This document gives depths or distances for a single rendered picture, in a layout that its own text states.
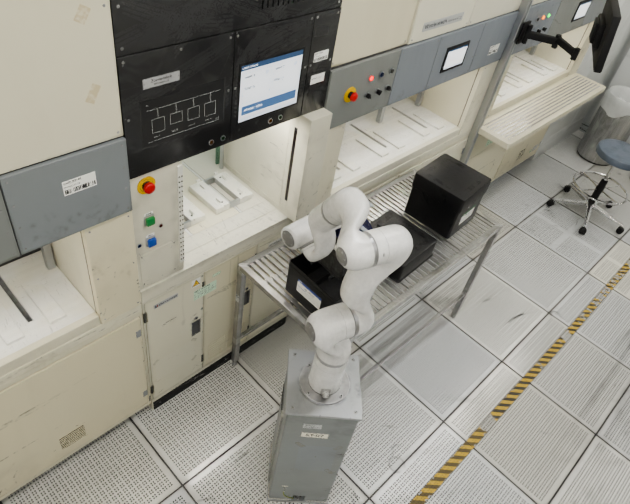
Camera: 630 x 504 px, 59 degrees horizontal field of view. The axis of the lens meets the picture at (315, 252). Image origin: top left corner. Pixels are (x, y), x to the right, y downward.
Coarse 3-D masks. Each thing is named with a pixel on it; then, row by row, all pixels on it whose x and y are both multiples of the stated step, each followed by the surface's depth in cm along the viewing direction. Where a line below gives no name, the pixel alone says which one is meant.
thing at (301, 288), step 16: (304, 256) 232; (288, 272) 229; (304, 272) 241; (320, 272) 246; (288, 288) 234; (304, 288) 225; (320, 288) 217; (336, 288) 240; (304, 304) 230; (320, 304) 221
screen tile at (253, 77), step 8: (256, 72) 186; (264, 72) 188; (248, 80) 185; (256, 80) 188; (264, 80) 191; (256, 88) 190; (264, 88) 193; (248, 96) 190; (256, 96) 193; (264, 96) 195
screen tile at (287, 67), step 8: (280, 64) 192; (288, 64) 195; (280, 72) 194; (288, 72) 197; (296, 72) 200; (288, 80) 200; (296, 80) 203; (272, 88) 196; (280, 88) 199; (288, 88) 202
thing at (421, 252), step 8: (384, 216) 267; (392, 216) 268; (400, 216) 268; (376, 224) 261; (384, 224) 262; (392, 224) 263; (400, 224) 264; (408, 224) 265; (416, 232) 261; (424, 232) 262; (416, 240) 257; (424, 240) 258; (432, 240) 259; (416, 248) 253; (424, 248) 254; (432, 248) 260; (416, 256) 249; (424, 256) 258; (408, 264) 246; (416, 264) 255; (400, 272) 246; (408, 272) 253; (400, 280) 250
